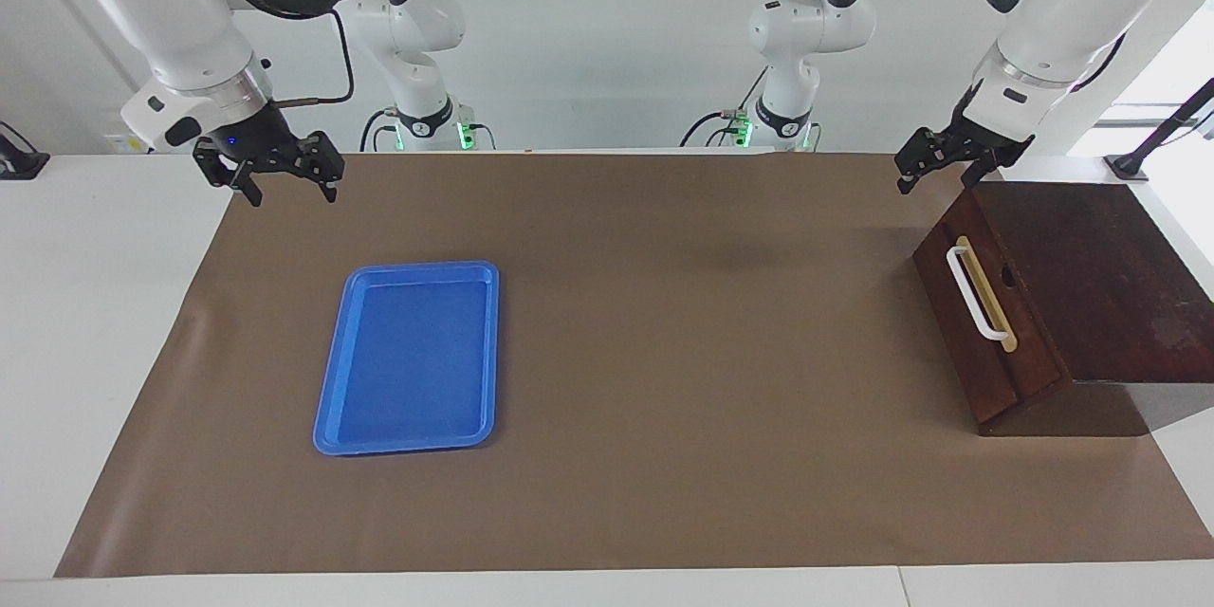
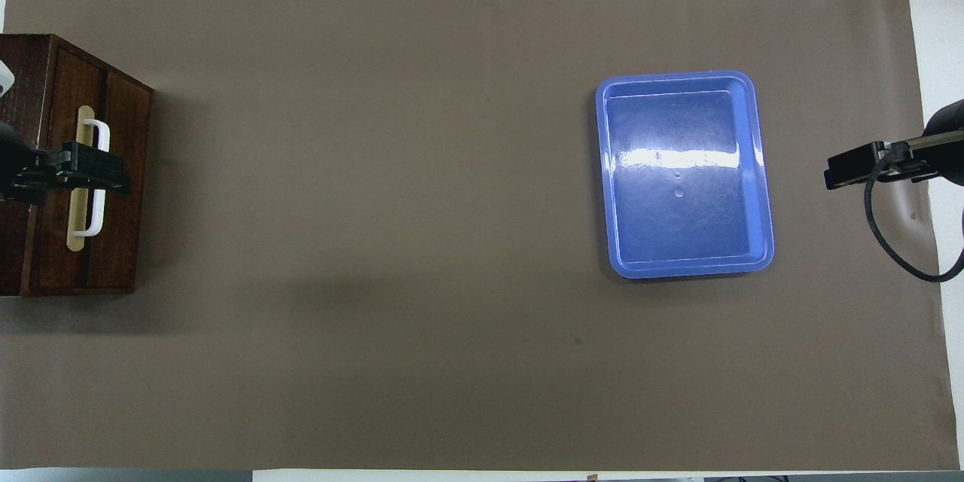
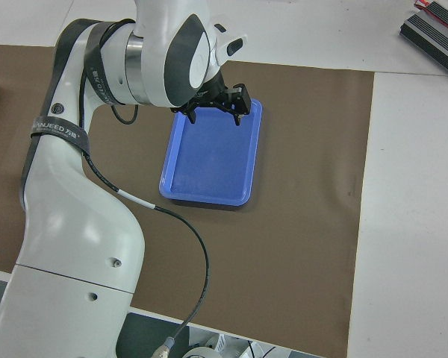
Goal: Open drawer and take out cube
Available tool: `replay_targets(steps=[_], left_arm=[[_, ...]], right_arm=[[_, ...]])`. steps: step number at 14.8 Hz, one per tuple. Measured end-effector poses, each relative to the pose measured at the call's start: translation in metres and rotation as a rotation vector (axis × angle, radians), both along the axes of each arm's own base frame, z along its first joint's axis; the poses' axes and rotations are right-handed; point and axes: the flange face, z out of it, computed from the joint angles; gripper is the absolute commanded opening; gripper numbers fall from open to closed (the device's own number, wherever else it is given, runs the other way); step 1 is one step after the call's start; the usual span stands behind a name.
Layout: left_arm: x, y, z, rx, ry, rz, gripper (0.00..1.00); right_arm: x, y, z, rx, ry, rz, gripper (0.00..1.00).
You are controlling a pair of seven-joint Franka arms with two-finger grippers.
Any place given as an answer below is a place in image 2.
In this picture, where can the dark wooden cabinet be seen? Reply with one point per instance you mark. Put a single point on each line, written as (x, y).
(19, 241)

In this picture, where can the blue plastic tray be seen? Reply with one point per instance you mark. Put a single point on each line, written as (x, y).
(681, 181)

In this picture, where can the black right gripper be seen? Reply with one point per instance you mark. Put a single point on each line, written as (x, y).
(907, 154)

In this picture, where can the brown table mat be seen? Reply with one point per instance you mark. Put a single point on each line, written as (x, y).
(376, 241)

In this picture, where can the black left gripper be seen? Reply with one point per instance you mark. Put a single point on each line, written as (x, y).
(22, 173)

